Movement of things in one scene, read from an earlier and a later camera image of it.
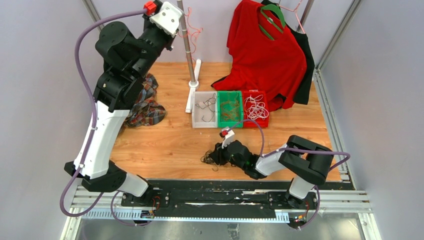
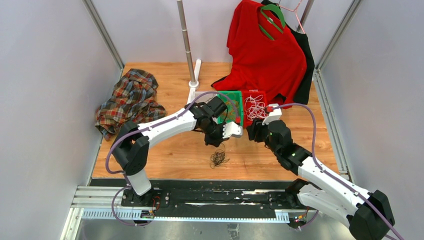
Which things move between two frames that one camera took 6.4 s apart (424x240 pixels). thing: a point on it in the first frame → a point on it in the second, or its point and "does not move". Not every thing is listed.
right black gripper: [218, 155] → [254, 131]
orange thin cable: [230, 110] does not move
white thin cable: [255, 109] does not move
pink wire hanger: [294, 10] does not move
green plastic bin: [229, 109] does not move
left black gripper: [147, 23] → [217, 141]
